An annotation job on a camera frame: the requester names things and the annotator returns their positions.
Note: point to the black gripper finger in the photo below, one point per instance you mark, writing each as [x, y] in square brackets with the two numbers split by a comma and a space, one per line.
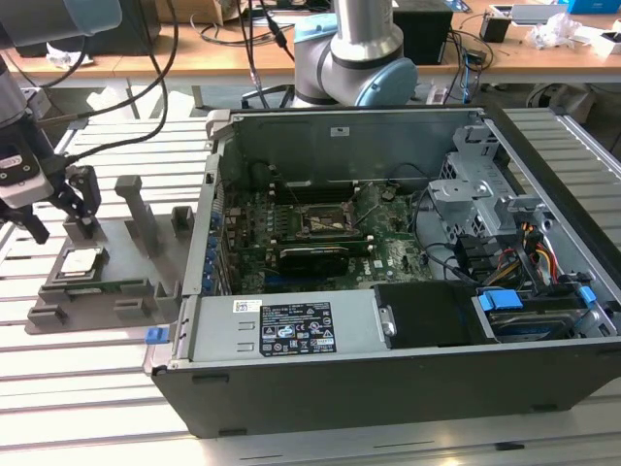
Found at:
[38, 230]
[82, 194]

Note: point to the silver CPU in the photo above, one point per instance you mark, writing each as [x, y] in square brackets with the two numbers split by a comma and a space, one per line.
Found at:
[80, 262]

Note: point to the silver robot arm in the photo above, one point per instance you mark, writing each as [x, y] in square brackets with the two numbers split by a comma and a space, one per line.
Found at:
[359, 29]

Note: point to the CPU socket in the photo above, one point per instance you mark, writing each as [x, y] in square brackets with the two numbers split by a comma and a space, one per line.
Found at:
[320, 221]

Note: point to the grey parts rack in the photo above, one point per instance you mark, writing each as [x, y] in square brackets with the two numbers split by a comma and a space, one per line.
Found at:
[116, 262]

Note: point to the green RAM stick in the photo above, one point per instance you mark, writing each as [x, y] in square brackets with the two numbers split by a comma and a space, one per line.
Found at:
[320, 239]
[107, 286]

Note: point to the crumpled white paper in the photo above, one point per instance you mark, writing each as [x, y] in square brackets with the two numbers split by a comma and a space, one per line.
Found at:
[63, 57]

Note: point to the large black box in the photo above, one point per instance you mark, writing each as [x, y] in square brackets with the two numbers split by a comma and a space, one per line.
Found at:
[128, 43]

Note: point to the blue plastic latch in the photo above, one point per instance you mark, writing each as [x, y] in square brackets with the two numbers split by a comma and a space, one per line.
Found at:
[156, 336]

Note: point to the wooden desk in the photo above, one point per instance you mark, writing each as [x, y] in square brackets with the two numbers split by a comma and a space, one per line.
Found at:
[218, 60]

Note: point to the grey power supply unit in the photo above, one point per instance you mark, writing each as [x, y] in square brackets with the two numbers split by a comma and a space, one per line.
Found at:
[218, 330]

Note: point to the cardboard box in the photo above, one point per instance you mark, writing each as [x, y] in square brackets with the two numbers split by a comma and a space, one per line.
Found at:
[204, 9]

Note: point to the black graphics card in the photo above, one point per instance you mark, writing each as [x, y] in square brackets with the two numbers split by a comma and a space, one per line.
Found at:
[315, 262]

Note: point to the white board sticker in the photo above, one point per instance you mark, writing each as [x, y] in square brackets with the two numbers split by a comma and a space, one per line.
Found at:
[377, 266]

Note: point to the round coin battery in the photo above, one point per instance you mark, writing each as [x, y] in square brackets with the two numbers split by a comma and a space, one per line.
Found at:
[386, 194]

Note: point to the green motherboard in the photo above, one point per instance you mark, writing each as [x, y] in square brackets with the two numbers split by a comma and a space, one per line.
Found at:
[388, 257]

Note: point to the black open PC case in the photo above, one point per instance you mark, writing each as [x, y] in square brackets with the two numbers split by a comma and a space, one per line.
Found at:
[339, 398]

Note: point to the small black tower box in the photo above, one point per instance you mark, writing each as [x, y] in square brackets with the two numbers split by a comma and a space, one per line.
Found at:
[427, 39]

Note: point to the metal disk bay cage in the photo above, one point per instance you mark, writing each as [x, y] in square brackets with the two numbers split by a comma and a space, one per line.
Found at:
[461, 194]

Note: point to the hard disk in blue carrier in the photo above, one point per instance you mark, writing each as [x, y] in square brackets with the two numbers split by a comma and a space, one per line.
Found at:
[500, 301]

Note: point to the small open black box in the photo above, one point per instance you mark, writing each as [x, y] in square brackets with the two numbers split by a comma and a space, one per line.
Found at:
[495, 29]

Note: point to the clear plastic bag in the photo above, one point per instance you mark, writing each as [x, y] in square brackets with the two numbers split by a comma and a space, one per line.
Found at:
[553, 31]

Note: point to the blue box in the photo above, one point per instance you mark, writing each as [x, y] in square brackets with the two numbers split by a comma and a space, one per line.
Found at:
[592, 6]

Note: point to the white box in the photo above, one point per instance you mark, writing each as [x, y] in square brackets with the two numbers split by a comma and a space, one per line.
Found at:
[609, 46]

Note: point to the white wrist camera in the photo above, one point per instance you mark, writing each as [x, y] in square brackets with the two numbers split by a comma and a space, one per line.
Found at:
[22, 189]

